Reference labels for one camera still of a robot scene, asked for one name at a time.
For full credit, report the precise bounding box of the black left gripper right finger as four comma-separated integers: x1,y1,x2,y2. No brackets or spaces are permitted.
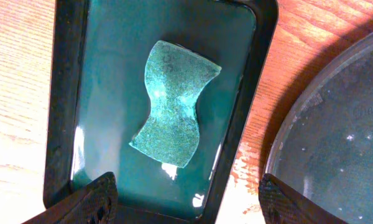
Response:
259,173,346,224

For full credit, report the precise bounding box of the round dark green tray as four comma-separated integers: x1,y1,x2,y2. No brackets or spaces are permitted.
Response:
263,33,373,223

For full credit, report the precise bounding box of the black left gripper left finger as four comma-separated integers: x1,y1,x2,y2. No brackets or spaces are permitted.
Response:
24,172,118,224

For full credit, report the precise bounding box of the rectangular dark green tray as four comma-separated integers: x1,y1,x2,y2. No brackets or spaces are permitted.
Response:
43,1,279,223

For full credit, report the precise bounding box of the green sponge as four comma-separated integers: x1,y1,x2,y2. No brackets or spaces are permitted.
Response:
129,40,222,168

